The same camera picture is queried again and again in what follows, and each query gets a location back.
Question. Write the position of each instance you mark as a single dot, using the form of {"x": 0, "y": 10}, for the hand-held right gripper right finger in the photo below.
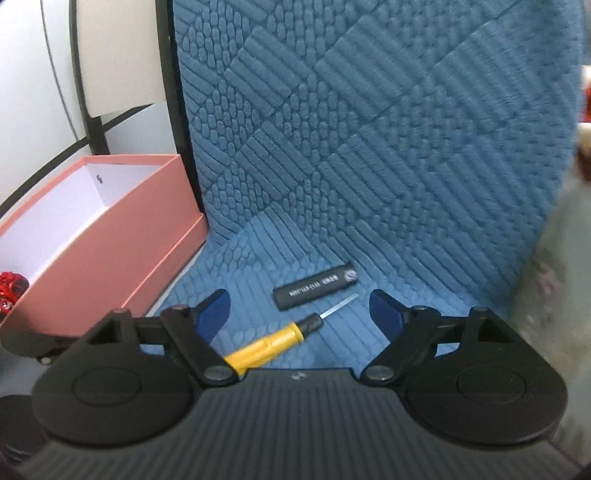
{"x": 387, "y": 314}

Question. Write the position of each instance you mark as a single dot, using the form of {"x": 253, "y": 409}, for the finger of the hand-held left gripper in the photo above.
{"x": 27, "y": 345}

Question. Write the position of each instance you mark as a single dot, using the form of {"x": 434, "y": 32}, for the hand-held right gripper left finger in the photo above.
{"x": 213, "y": 314}

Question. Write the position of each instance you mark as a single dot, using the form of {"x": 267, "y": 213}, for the dark blue cylinder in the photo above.
{"x": 314, "y": 286}

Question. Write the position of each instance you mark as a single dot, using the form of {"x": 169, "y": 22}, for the pink cardboard box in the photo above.
{"x": 115, "y": 258}

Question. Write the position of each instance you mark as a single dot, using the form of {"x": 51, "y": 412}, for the blue textured chair cushion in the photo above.
{"x": 369, "y": 138}

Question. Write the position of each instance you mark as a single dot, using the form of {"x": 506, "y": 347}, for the white wardrobe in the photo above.
{"x": 32, "y": 92}

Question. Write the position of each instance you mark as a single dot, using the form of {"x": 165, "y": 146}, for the white folding chair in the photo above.
{"x": 120, "y": 55}

